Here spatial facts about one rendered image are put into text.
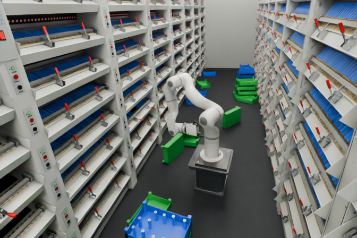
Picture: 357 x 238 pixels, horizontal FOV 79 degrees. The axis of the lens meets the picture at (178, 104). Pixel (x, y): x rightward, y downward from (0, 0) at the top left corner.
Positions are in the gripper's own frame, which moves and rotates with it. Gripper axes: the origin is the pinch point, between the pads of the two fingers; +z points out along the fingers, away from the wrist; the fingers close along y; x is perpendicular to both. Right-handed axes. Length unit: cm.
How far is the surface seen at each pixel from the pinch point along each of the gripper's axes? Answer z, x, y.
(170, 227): 12, 79, 23
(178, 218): 15, 74, 20
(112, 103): -49, 48, -35
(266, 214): 54, 15, 53
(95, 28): -47, 53, -87
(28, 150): -29, 116, -36
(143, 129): -63, 2, 6
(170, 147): -38.3, -5.9, 25.3
